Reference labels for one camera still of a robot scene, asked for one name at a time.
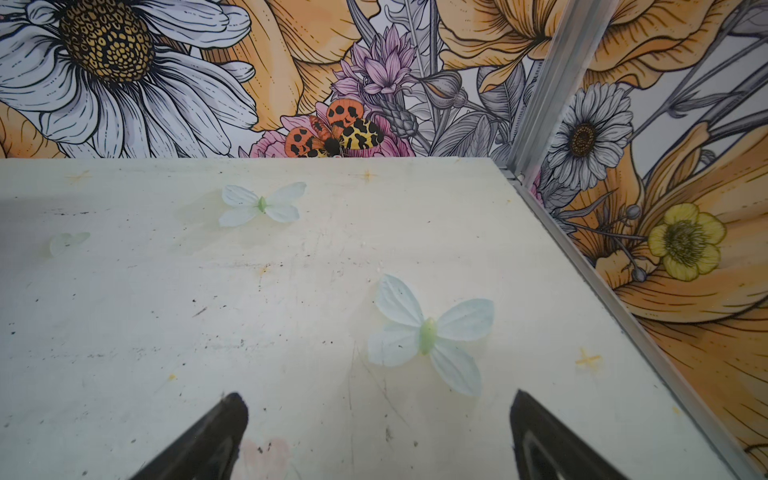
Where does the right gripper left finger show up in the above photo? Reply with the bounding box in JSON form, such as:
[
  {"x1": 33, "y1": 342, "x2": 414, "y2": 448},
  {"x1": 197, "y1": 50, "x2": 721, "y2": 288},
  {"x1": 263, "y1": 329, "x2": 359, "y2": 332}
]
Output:
[{"x1": 132, "y1": 392, "x2": 249, "y2": 480}]

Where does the right aluminium corner post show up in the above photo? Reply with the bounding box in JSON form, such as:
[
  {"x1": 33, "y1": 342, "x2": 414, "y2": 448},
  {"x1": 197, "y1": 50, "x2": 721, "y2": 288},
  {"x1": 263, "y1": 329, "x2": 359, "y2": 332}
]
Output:
[{"x1": 506, "y1": 1, "x2": 618, "y2": 190}]

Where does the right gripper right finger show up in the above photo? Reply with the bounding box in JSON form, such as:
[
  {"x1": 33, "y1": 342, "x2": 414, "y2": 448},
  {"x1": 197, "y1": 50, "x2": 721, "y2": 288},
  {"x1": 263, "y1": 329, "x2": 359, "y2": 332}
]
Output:
[{"x1": 509, "y1": 390, "x2": 627, "y2": 480}]

